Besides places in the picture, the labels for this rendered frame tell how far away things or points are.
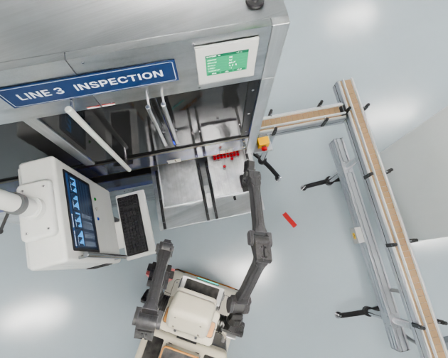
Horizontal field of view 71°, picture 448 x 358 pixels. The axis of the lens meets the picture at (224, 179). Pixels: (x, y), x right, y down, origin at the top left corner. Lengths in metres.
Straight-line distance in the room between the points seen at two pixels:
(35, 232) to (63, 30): 0.83
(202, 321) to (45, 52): 1.22
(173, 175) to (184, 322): 0.98
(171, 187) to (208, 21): 1.28
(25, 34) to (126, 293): 2.31
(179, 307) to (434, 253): 2.55
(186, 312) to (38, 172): 0.93
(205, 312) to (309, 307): 1.61
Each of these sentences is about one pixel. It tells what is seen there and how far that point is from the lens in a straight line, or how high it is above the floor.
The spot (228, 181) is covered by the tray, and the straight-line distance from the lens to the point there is 2.12.
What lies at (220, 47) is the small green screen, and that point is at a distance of 1.11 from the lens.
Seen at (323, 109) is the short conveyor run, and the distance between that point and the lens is 2.36.
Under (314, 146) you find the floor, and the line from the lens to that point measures 3.27.
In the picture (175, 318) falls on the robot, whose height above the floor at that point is 1.37.
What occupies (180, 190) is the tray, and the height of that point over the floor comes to 0.88.
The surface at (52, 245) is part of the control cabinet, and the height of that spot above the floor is 1.55.
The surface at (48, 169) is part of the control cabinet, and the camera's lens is 1.65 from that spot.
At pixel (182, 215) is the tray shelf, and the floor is 0.88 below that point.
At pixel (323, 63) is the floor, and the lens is 3.75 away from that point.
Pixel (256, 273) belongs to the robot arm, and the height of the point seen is 1.45.
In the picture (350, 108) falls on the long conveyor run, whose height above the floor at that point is 1.00.
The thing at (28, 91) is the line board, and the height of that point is 1.98.
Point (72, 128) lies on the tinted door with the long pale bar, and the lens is 1.54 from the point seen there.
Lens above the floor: 2.93
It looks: 75 degrees down
